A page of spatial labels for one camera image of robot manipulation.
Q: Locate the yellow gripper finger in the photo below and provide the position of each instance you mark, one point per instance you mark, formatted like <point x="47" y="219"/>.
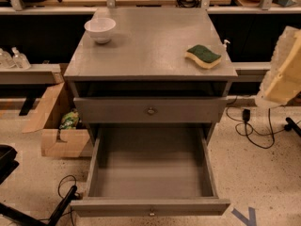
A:
<point x="283" y="81"/>

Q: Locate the green yellow sponge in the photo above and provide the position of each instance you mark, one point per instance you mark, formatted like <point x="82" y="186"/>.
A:
<point x="203" y="56"/>

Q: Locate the grey wooden drawer cabinet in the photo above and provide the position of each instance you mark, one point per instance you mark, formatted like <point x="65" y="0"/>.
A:
<point x="145" y="58"/>

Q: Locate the open grey middle drawer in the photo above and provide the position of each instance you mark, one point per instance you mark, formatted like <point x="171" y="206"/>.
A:
<point x="150" y="171"/>

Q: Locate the closed grey upper drawer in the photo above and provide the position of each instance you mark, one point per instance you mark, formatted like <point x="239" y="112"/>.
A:
<point x="120" y="110"/>

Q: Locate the small white pump bottle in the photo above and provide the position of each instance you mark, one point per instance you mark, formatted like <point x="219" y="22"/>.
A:
<point x="226" y="44"/>

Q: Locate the white ceramic bowl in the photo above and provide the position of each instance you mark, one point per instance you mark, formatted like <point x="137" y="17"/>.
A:
<point x="100" y="29"/>

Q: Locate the green snack bag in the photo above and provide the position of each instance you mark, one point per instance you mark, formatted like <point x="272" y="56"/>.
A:
<point x="69" y="120"/>

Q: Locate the cardboard box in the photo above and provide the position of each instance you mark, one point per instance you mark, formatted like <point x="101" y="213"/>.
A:
<point x="54" y="104"/>

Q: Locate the black chair base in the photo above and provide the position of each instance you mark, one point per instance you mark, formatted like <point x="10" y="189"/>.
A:
<point x="19" y="197"/>

